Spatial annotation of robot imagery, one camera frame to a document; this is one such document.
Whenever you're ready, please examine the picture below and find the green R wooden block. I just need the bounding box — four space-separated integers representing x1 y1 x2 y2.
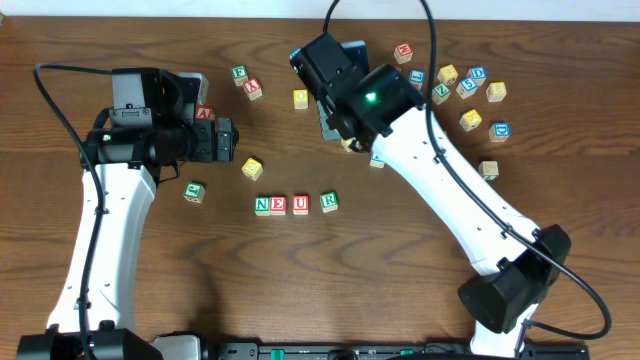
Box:
320 192 339 213

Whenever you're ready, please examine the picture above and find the red U block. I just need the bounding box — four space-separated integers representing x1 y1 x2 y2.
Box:
292 195 310 215

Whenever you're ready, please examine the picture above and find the green N wooden block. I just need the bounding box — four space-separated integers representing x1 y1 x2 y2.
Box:
254 196 271 216

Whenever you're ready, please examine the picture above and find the red E wooden block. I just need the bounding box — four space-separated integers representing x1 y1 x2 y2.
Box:
269 196 287 216

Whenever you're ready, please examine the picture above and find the blue P wooden block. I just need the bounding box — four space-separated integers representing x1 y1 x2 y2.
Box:
370 153 385 168

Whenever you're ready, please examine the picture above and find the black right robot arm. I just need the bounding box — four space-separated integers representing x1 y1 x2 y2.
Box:
290 33 571 358

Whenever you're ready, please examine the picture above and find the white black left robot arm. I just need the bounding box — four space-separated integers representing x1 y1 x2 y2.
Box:
16 67 239 359

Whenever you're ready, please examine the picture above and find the yellow Q wooden block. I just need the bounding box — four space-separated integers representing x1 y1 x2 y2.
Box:
341 138 359 152

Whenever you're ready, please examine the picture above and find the red A wooden block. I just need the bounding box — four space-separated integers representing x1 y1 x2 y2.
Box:
194 105 215 121

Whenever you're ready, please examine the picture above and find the yellow G wooden block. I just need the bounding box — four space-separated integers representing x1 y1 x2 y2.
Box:
242 158 264 181

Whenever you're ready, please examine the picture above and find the yellow block left middle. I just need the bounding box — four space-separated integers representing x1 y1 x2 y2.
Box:
293 89 309 110

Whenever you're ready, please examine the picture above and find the red X wooden block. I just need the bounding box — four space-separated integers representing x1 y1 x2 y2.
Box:
243 78 263 101

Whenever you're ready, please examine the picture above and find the green F wooden block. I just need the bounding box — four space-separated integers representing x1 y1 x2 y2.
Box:
231 64 249 87

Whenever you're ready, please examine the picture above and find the green J wooden block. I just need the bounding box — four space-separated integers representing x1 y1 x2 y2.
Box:
183 182 206 203

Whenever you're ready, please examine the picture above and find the blue X wooden block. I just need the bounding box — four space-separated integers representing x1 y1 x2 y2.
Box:
289 48 301 65

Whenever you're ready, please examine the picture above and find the blue L wooden block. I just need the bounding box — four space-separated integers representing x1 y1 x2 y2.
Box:
409 69 426 91

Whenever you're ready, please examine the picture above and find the red block far top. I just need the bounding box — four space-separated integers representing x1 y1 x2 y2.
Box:
394 42 414 65

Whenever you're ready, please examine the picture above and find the green Z wooden block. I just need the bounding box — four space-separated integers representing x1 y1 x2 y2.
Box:
432 83 451 105

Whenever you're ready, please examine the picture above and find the yellow block upper right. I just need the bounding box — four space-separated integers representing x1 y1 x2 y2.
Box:
437 64 458 86

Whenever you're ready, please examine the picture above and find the yellow K wooden block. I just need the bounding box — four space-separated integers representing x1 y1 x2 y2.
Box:
459 109 482 132

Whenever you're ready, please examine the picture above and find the blue 5 wooden block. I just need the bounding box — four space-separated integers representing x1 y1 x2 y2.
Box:
456 77 478 99

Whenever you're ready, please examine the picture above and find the blue D block upper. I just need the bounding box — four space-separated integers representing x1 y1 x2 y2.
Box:
466 66 487 86

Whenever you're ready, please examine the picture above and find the blue d block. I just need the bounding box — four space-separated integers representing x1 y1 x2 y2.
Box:
489 122 511 143
466 66 487 86

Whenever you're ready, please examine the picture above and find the blue D block lower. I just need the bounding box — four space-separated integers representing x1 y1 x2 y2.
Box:
489 122 511 143

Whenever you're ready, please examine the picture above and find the yellow 8 wooden block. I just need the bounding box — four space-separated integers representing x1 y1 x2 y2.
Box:
486 82 507 103

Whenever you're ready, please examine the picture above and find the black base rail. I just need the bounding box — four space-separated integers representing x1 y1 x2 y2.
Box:
149 340 590 360

